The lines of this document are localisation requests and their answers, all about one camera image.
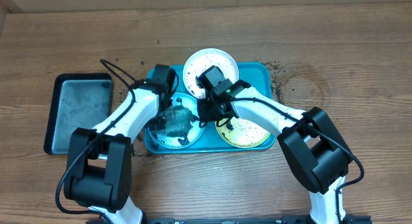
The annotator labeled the light blue plate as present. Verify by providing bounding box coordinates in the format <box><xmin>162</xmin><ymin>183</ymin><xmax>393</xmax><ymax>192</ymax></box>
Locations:
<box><xmin>146</xmin><ymin>93</ymin><xmax>203</xmax><ymax>149</ymax></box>

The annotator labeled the dark green sponge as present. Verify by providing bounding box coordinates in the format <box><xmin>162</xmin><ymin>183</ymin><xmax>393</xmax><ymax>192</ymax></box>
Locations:
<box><xmin>149</xmin><ymin>119</ymin><xmax>175</xmax><ymax>138</ymax></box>

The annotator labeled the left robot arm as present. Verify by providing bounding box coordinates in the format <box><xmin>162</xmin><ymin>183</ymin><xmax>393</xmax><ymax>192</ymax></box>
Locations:
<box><xmin>55</xmin><ymin>80</ymin><xmax>174</xmax><ymax>223</ymax></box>

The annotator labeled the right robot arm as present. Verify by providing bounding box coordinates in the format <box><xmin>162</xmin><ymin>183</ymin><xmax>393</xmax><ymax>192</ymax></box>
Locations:
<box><xmin>196</xmin><ymin>79</ymin><xmax>355</xmax><ymax>223</ymax></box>

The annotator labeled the teal plastic tray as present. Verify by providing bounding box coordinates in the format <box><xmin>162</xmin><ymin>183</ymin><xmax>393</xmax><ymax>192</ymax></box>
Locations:
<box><xmin>144</xmin><ymin>62</ymin><xmax>276</xmax><ymax>154</ymax></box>

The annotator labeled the black water tray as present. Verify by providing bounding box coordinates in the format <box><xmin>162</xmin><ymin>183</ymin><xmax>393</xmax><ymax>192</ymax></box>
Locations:
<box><xmin>43</xmin><ymin>73</ymin><xmax>113</xmax><ymax>154</ymax></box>

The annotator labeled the yellow-green rimmed plate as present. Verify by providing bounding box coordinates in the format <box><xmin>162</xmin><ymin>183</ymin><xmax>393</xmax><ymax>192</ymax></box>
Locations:
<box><xmin>215</xmin><ymin>118</ymin><xmax>270</xmax><ymax>149</ymax></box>

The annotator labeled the white speckled plate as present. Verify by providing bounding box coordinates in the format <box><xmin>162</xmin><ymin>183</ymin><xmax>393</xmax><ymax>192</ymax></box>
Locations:
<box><xmin>182</xmin><ymin>48</ymin><xmax>239</xmax><ymax>99</ymax></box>

